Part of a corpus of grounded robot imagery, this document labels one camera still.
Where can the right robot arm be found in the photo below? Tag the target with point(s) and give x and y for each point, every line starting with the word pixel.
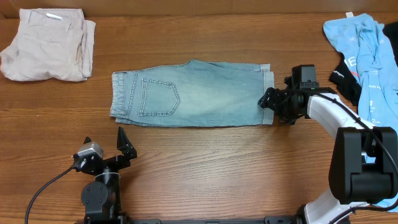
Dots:
pixel 363 168

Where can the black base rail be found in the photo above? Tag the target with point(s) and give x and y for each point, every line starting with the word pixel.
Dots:
pixel 211 221

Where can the black garment with print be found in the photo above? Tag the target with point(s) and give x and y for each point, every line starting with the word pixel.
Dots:
pixel 344 78

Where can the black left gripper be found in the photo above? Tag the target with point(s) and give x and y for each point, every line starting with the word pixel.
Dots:
pixel 109 162

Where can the light blue denim shorts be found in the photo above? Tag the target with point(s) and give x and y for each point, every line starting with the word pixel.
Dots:
pixel 193 94

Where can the light blue t-shirt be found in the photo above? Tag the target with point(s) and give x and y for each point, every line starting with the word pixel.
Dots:
pixel 369 56

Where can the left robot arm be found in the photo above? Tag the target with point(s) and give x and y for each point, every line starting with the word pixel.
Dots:
pixel 102 197

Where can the folded beige trousers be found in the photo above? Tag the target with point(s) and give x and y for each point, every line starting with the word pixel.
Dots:
pixel 50 43

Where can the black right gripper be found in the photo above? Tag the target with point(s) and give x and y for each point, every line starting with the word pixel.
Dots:
pixel 280 101

